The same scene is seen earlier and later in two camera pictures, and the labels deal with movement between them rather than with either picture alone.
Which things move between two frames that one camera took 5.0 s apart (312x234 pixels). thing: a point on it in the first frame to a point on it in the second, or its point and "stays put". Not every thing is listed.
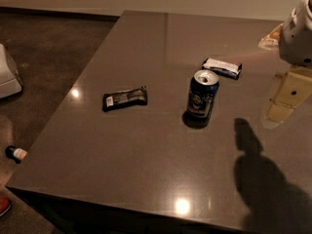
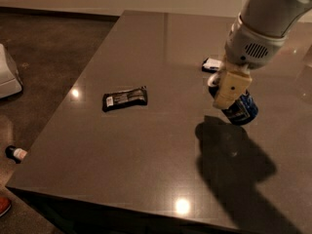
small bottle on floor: [16, 154] stays put
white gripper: [296, 43] to [250, 48]
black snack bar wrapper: [125, 98] stays put
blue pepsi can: [203, 95] to [242, 110]
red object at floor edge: [5, 205] stays put
